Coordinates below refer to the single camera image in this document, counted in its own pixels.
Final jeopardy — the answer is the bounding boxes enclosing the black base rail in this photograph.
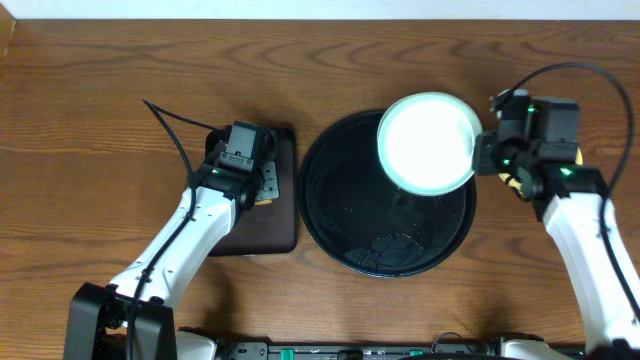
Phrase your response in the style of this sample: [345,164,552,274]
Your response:
[214,334,501,360]

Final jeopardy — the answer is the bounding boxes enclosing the mint green plate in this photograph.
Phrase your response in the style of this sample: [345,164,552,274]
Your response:
[376,92,483,196]

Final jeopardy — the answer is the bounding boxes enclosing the yellow plate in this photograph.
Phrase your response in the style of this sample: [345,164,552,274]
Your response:
[499,149,584,202]

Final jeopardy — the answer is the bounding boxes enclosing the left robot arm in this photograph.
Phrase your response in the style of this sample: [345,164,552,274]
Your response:
[64,160,279,359]

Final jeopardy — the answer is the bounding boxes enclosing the black round tray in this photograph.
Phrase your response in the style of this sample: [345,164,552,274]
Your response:
[297,110,477,278]

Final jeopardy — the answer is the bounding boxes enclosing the black rectangular tray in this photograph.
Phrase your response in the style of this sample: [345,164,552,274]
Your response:
[209,128,298,257]

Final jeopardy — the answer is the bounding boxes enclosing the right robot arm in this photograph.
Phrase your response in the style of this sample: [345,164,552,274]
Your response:
[472,131,639,359]

